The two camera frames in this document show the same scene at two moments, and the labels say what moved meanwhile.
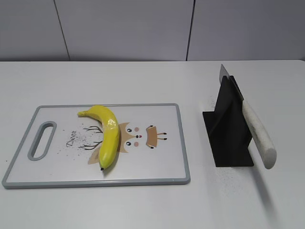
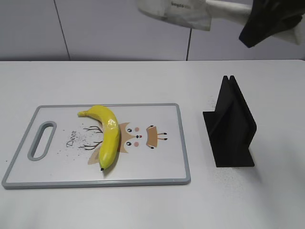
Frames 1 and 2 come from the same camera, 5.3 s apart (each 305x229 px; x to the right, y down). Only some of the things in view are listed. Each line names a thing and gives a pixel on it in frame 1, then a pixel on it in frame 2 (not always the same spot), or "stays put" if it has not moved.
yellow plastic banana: x=110 y=138 stays put
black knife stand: x=228 y=128 stays put
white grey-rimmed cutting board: x=151 y=149 stays put
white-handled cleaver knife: x=267 y=150 → x=198 y=13
